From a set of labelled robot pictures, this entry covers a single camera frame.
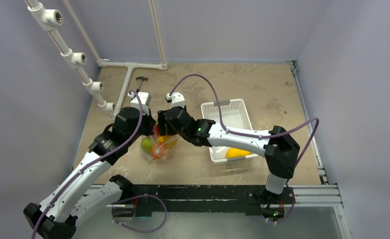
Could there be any yellow pear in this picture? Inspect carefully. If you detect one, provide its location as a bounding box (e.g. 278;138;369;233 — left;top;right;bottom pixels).
157;135;178;148

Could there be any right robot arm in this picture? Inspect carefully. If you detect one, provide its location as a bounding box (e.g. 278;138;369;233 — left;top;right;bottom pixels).
158;106;300;203

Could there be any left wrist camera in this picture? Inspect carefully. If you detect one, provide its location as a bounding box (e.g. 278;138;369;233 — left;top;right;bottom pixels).
128;91;151;115

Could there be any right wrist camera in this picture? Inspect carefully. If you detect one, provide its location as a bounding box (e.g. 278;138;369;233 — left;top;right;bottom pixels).
165;92;186;109

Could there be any yellow mango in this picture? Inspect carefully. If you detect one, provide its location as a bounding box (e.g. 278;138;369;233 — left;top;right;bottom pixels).
225;148;251;159

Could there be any small black hammer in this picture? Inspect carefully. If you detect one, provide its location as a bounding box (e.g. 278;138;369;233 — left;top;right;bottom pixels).
135;76;148;93

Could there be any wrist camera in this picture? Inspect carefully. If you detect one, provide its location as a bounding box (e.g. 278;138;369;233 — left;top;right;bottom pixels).
128;91;151;115
165;92;186;109

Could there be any red apple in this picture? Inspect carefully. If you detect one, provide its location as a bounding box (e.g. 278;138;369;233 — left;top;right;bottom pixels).
153;122;160;137

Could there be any white pvc pipe frame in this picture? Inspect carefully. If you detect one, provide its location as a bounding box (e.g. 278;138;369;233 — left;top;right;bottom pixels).
25;0;168;119

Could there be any white plastic basket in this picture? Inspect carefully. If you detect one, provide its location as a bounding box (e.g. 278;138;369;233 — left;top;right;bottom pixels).
201;99;257;163

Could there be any green pear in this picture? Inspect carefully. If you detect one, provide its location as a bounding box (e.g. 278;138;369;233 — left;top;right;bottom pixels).
140;137;153;153

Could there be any black base bar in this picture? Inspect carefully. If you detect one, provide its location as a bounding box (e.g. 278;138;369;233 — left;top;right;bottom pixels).
110;175;295;220

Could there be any clear zip top bag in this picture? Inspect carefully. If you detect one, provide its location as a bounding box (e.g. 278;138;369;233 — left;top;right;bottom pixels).
140;123;178;160

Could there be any orange fruit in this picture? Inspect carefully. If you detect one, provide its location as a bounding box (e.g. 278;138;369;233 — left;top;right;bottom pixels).
151;145;170;160

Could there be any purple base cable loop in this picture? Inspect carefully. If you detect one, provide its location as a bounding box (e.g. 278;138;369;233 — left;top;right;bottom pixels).
111;194;168;234

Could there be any aluminium rail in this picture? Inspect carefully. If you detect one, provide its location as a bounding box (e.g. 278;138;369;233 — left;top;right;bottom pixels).
287;60;352;239

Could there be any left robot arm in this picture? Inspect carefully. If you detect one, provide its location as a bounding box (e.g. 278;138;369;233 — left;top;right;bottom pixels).
23;106;155;239

